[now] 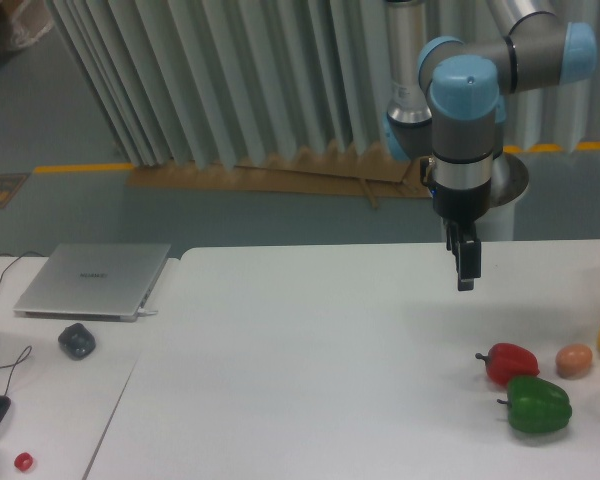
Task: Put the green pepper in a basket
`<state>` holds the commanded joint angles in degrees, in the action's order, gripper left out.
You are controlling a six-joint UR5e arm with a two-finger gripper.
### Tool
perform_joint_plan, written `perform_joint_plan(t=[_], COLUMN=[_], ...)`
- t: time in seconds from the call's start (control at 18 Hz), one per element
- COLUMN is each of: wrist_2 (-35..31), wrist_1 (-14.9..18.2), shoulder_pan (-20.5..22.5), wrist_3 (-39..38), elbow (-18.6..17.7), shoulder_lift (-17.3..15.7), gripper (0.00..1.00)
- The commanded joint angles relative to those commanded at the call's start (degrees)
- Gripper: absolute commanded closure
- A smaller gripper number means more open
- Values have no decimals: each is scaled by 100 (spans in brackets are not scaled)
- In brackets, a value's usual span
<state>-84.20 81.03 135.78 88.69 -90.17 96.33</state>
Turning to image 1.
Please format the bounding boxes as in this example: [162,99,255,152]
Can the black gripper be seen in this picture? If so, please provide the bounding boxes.
[419,157,491,291]

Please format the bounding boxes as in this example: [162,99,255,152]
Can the green bell pepper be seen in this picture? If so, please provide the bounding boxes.
[497,375,573,434]

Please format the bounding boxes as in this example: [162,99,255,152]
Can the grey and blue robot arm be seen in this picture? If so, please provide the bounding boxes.
[385,1,598,291]

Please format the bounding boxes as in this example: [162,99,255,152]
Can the red bell pepper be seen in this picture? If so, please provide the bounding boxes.
[474,342,540,387]

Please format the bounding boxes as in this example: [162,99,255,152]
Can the brown cardboard sheet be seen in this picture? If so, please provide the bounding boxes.
[126,141,429,208]

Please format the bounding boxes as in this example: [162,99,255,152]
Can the brown egg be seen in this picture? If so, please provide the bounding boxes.
[555,343,593,379]

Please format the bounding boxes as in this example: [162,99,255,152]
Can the pale green folding curtain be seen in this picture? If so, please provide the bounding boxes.
[47,1,600,167]

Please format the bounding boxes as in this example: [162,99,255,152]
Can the yellow floor tape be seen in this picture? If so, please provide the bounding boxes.
[33,163,134,174]

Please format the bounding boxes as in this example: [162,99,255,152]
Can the silver laptop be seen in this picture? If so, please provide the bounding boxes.
[13,243,171,320]

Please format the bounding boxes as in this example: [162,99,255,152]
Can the dark grey earbuds case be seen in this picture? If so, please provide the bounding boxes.
[58,323,96,360]

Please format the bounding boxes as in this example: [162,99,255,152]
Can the black mouse cable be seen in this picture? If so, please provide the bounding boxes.
[0,251,46,396]

